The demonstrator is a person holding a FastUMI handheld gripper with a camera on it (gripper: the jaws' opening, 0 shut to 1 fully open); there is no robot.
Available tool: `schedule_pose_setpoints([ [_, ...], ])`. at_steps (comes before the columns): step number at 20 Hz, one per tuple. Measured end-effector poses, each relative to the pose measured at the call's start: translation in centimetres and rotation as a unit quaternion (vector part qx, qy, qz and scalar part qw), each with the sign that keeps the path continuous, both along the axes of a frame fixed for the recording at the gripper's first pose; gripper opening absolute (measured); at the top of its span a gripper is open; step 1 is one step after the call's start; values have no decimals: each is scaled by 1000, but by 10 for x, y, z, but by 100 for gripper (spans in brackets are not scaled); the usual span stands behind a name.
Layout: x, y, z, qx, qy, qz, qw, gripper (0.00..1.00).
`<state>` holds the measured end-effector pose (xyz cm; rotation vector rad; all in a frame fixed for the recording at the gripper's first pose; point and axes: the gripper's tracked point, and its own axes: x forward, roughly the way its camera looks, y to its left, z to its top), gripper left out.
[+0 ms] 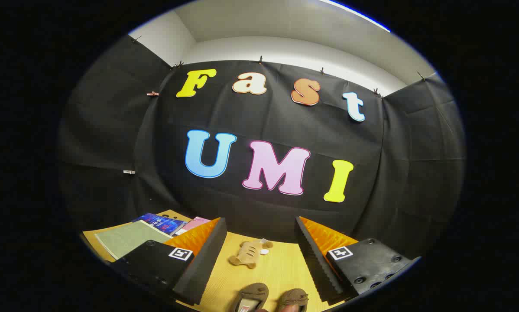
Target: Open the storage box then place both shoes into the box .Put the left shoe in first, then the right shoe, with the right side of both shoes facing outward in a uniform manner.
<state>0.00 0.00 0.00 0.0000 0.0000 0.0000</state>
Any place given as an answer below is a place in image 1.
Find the tan bread plush toy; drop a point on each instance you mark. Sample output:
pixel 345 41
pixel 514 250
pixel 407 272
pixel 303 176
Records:
pixel 247 255

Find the black backdrop cloth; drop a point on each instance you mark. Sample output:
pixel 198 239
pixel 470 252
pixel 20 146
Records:
pixel 264 117

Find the pale green fabric storage box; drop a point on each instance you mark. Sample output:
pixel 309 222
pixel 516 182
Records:
pixel 129 238

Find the brown bow shoe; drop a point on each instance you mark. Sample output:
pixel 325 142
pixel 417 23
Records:
pixel 251 294
pixel 293 300

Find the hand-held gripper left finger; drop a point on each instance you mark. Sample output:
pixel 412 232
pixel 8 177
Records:
pixel 203 264

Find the copper clip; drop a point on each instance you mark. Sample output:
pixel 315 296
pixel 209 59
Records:
pixel 153 93

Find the blue book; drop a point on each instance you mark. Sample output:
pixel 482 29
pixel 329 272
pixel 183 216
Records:
pixel 162 223

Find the pink book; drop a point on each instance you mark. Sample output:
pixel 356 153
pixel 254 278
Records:
pixel 195 223

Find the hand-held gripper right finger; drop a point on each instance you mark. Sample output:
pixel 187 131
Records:
pixel 316 264

